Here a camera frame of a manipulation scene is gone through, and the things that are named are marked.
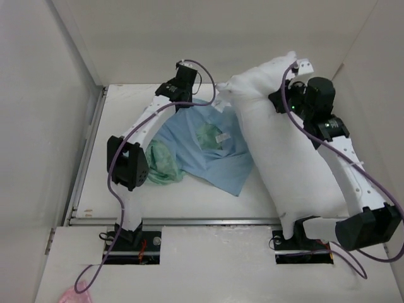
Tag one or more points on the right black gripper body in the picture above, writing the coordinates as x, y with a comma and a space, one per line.
295, 91

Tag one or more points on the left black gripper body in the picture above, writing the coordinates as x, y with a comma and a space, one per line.
189, 93

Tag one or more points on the light blue pillowcase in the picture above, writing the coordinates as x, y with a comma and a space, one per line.
229, 169

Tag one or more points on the white pillow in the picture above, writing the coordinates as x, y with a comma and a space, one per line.
297, 178

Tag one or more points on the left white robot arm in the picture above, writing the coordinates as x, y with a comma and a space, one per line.
127, 165

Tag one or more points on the green cloth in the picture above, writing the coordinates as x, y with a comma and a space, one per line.
172, 154

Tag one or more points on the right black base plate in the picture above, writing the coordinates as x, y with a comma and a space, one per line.
298, 243

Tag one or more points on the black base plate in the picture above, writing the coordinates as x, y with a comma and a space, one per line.
298, 243
148, 240

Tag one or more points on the pink plastic bag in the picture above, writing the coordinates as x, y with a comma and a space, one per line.
70, 296

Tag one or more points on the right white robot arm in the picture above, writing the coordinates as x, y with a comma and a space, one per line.
371, 220

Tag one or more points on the aluminium front rail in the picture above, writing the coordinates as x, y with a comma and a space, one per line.
177, 221

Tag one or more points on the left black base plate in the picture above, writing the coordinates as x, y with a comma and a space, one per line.
148, 240

